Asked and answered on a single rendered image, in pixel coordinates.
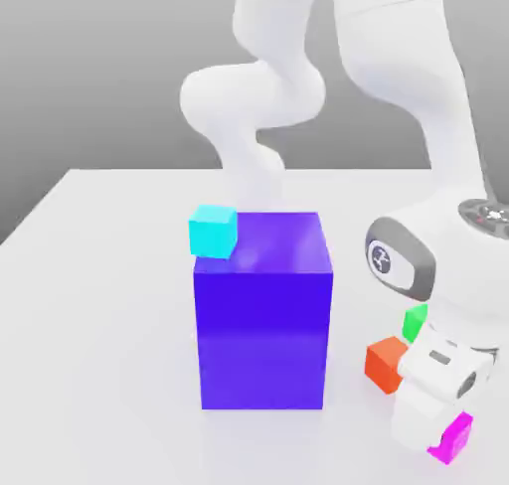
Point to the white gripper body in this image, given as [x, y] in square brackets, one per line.
[415, 419]

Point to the small magenta cube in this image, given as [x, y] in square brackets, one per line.
[457, 439]

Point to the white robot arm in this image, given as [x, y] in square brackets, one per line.
[405, 75]

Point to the small orange cube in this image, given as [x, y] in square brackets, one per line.
[383, 363]

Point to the small green cube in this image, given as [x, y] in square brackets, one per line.
[413, 322]

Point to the small cyan cube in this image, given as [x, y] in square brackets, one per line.
[211, 234]

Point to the large purple box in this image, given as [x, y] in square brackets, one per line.
[262, 326]

